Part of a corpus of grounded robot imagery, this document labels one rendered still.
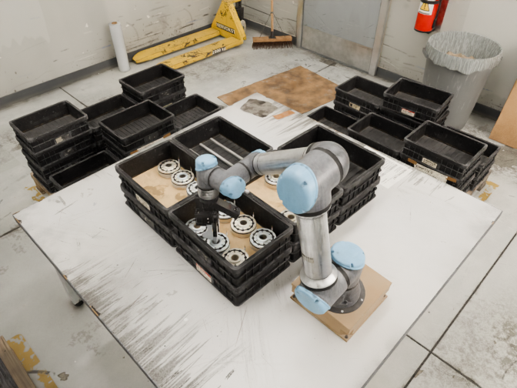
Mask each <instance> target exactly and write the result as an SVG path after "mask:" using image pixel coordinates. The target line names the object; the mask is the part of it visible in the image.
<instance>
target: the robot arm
mask: <svg viewBox="0 0 517 388"><path fill-rule="evenodd" d="M348 170H349V156H348V153H347V152H346V151H345V149H344V148H343V147H342V146H341V145H339V144H338V143H336V142H331V141H323V142H313V143H312V144H310V145H309V146H308V147H304V148H297V149H286V150H280V151H274V152H265V151H262V150H261V149H257V150H255V151H254V152H251V153H250V154H248V156H246V157H245V158H244V159H242V160H240V161H239V162H237V163H236V164H234V165H233V166H232V167H230V168H229V169H227V170H225V169H223V168H221V167H219V166H218V162H217V158H216V157H215V156H213V155H209V154H205V155H201V156H199V157H198V158H197V159H196V160H195V171H196V179H197V187H198V192H196V193H195V198H194V200H195V206H196V209H195V224H196V225H197V226H206V227H208V228H207V231H206V232H203V233H202V237H204V238H206V239H212V240H214V244H216V243H217V242H218V232H219V211H220V212H223V213H224V214H226V215H228V216H231V217H232V218H234V219H237V218H238V217H239V216H240V212H241V210H240V208H239V207H237V206H234V205H232V204H231V203H229V202H226V201H225V200H223V199H220V198H219V197H218V194H219V193H221V194H222V195H224V196H228V197H229V198H231V199H237V198H239V197H240V196H241V195H242V193H243V192H244V191H245V184H246V183H247V182H248V181H250V180H251V179H253V178H254V177H256V176H263V175H274V174H281V175H280V176H279V178H278V181H277V185H276V188H277V193H278V196H279V199H280V200H282V204H283V206H284V207H285V208H286V209H287V210H289V211H290V212H292V213H293V214H294V215H296V221H297V227H298V231H299V242H300V247H301V252H302V262H303V267H302V268H301V271H300V280H301V283H300V284H299V285H298V286H296V288H295V296H296V298H297V299H298V300H299V302H300V303H301V304H302V305H303V306H304V307H305V308H306V309H308V310H310V311H311V312H313V313H315V314H319V315H320V314H324V313H325V312H326V311H327V310H328V309H330V308H331V306H333V307H335V308H348V307H350V306H353V305H354V304H355V303H356V302H357V301H358V299H359V296H360V292H361V287H360V284H359V279H360V276H361V274H362V269H363V267H364V265H365V254H364V252H363V250H362V249H361V248H360V247H359V246H358V245H356V244H354V243H353V242H349V241H346V242H345V241H340V242H336V243H335V244H333V245H332V247H331V249H330V242H329V225H328V217H327V212H328V211H329V209H330V208H331V206H332V195H331V191H332V189H333V188H334V187H336V186H337V185H338V184H339V183H340V182H341V181H342V180H343V179H344V178H345V177H346V175H347V173H348ZM196 211H197V212H196ZM212 230H213V231H212Z"/></svg>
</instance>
